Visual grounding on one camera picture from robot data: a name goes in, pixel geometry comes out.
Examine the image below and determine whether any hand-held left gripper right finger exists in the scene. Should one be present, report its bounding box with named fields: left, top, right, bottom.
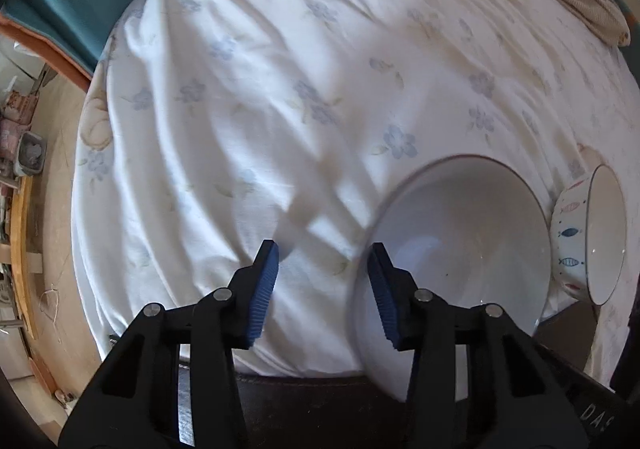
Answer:
left=367, top=243, right=588, bottom=449

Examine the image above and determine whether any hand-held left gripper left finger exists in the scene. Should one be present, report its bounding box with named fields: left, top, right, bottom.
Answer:
left=59, top=239, right=280, bottom=449

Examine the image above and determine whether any large white fish-print bowl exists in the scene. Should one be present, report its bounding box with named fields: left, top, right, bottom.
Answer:
left=350, top=155, right=553, bottom=405

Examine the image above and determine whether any brown leather placemat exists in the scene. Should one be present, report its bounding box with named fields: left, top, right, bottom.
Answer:
left=177, top=301, right=601, bottom=449

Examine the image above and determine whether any white floral bedsheet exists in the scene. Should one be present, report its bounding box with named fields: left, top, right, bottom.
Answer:
left=70, top=0, right=640, bottom=380

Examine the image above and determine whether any medium white fish-print bowl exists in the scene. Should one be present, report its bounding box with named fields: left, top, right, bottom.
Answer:
left=550, top=164, right=628, bottom=307

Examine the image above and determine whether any grey plastic bin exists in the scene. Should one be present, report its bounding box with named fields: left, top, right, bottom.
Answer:
left=15, top=131, right=46, bottom=177

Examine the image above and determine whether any white wire hanger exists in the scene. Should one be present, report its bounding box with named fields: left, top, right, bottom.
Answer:
left=40, top=286, right=63, bottom=345

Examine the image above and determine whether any curved wooden rail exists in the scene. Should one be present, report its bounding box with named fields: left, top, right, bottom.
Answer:
left=10, top=174, right=41, bottom=340

